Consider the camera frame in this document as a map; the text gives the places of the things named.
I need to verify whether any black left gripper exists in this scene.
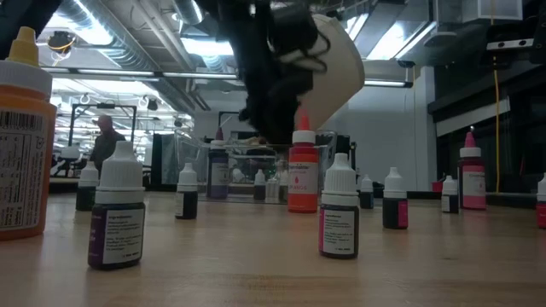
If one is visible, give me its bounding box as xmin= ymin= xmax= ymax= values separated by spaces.
xmin=225 ymin=0 xmax=332 ymax=147

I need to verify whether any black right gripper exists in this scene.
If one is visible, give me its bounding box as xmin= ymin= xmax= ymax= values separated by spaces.
xmin=480 ymin=20 xmax=546 ymax=72

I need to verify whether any large orange food coloring bottle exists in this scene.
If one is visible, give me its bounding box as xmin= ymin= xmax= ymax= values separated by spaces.
xmin=288 ymin=109 xmax=320 ymax=214

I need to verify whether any large purple food coloring bottle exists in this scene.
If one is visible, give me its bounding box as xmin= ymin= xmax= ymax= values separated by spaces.
xmin=206 ymin=126 xmax=231 ymax=200

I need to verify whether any small pink label dropper bottle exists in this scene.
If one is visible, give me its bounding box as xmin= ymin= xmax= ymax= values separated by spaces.
xmin=318 ymin=153 xmax=361 ymax=260
xmin=381 ymin=166 xmax=410 ymax=230

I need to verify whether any large pink food coloring bottle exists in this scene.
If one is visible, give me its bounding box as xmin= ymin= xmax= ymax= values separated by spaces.
xmin=458 ymin=131 xmax=488 ymax=211

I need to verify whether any small purple label dropper bottle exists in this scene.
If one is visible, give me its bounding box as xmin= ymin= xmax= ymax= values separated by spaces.
xmin=87 ymin=140 xmax=147 ymax=271

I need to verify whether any large yellow food coloring bottle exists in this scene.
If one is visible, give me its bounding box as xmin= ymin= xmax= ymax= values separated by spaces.
xmin=0 ymin=26 xmax=58 ymax=241

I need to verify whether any clear plastic bin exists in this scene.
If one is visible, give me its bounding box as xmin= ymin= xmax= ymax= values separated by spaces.
xmin=173 ymin=129 xmax=339 ymax=205

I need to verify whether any dark grey partition panel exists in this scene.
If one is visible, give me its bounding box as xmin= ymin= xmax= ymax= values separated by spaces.
xmin=151 ymin=134 xmax=178 ymax=188

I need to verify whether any short ceiling light strip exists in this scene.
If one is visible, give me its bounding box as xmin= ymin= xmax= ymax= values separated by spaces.
xmin=363 ymin=78 xmax=414 ymax=89

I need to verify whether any small red dropper bottle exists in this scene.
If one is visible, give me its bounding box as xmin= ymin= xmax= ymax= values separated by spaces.
xmin=536 ymin=172 xmax=546 ymax=230

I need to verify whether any long ceiling light strip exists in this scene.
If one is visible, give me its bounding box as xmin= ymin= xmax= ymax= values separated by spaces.
xmin=40 ymin=67 xmax=238 ymax=82

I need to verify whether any person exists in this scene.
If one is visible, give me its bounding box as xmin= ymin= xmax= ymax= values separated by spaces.
xmin=89 ymin=113 xmax=128 ymax=178

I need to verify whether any black ceiling device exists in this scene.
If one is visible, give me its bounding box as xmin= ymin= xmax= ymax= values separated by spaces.
xmin=46 ymin=30 xmax=78 ymax=55

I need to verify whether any silver ventilation duct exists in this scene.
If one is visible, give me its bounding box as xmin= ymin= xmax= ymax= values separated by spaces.
xmin=78 ymin=0 xmax=206 ymax=114

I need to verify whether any black metal frame stand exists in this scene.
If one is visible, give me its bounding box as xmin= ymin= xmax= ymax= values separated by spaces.
xmin=67 ymin=102 xmax=138 ymax=148

